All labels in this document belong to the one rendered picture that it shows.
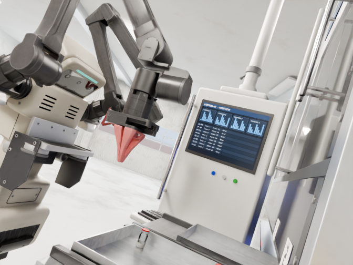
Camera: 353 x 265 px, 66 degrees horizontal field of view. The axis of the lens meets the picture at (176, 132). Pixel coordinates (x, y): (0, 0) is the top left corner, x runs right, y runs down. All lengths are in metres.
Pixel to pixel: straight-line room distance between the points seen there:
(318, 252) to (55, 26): 0.74
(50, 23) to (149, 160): 10.29
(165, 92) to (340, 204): 0.36
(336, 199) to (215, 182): 1.06
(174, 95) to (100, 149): 10.84
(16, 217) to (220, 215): 0.88
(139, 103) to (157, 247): 0.40
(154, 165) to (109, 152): 1.88
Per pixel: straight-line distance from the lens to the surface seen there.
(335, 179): 0.42
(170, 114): 11.04
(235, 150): 1.42
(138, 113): 0.58
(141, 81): 0.59
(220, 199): 1.42
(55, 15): 0.82
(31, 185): 1.06
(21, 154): 0.90
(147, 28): 0.65
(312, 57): 0.96
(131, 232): 0.82
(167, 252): 0.79
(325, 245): 0.42
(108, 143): 11.29
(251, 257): 1.10
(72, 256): 0.58
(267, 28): 1.71
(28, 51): 0.78
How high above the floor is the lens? 1.13
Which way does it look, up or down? 4 degrees up
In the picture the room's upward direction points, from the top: 19 degrees clockwise
